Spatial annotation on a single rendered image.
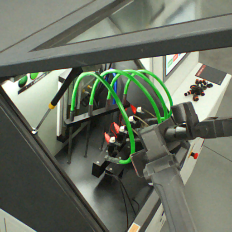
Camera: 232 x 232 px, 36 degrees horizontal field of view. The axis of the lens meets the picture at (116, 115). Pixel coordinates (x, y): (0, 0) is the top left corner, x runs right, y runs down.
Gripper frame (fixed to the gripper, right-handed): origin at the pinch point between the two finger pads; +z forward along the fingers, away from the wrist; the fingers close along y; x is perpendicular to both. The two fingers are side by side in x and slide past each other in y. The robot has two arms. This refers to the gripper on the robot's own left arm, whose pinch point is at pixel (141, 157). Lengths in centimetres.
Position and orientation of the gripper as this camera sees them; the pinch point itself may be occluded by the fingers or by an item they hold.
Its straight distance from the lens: 110.9
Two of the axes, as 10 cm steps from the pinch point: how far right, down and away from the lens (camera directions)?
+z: -2.6, 0.5, 9.7
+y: -8.9, 3.7, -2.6
